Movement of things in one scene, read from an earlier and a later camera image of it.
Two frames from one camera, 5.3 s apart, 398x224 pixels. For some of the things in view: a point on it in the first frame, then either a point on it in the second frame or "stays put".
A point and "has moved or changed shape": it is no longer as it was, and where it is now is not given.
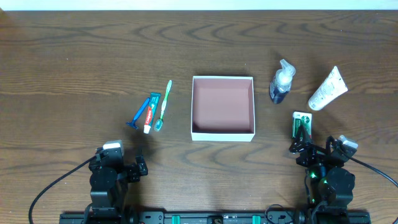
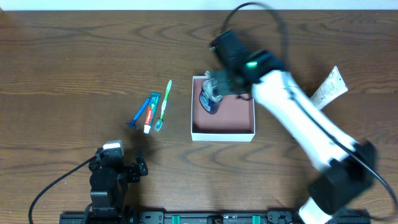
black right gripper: [310, 150] -> [222, 82]
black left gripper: [137, 170] stays put
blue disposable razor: [133, 124] stays put
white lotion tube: [333, 87] stays put
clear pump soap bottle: [282, 83] has moved or changed shape
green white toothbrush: [159, 124] stays put
